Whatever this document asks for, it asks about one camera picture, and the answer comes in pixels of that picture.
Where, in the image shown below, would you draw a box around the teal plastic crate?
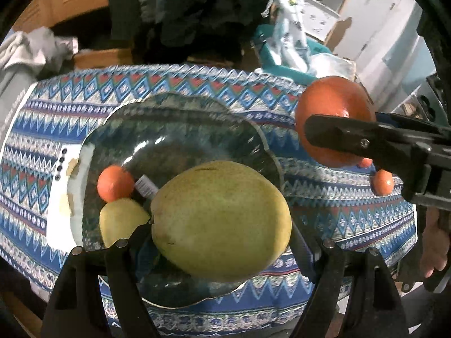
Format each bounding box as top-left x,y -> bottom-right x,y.
252,25 -> 333,78

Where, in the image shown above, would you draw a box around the grey bedding cloth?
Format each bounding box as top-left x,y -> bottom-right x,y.
0,65 -> 39,127

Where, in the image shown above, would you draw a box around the scalloped glass bowl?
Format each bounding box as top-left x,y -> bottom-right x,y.
72,93 -> 284,308

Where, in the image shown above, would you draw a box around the blue patterned tablecloth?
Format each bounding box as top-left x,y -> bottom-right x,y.
0,63 -> 418,328

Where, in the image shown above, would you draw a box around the small tangerine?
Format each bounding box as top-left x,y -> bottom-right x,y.
373,170 -> 394,196
97,165 -> 135,202

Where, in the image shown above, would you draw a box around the green pear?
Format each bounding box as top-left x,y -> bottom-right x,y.
151,160 -> 293,283
99,198 -> 150,249

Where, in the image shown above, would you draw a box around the white striped label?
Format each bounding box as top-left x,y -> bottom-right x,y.
135,175 -> 158,198

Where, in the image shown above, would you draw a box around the black jacket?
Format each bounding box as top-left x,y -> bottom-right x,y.
107,0 -> 272,66

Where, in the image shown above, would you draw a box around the white flat device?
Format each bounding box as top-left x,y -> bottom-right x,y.
46,144 -> 94,250

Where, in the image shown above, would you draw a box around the clear plastic bags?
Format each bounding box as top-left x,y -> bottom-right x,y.
306,52 -> 356,81

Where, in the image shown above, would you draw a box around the shoe rack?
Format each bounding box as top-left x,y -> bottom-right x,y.
398,74 -> 441,122

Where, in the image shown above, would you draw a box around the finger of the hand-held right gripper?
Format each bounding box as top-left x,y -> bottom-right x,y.
305,114 -> 448,170
375,112 -> 441,134

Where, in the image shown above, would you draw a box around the person's right hand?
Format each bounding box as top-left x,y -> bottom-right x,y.
421,206 -> 450,279

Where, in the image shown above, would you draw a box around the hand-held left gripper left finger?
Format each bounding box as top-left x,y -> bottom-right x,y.
40,223 -> 161,338

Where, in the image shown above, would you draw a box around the wooden shelf rack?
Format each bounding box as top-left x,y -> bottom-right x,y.
306,0 -> 363,46

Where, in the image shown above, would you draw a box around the grey garment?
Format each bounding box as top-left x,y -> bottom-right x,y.
33,27 -> 79,65

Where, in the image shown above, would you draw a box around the white rice bag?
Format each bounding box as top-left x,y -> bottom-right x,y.
261,0 -> 312,73

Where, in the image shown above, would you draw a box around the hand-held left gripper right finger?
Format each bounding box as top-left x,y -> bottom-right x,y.
291,225 -> 411,338

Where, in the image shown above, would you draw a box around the white fleece garment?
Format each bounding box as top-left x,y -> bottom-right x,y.
0,30 -> 48,74

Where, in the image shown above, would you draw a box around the white plastic basket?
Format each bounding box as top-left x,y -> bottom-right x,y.
303,0 -> 341,41

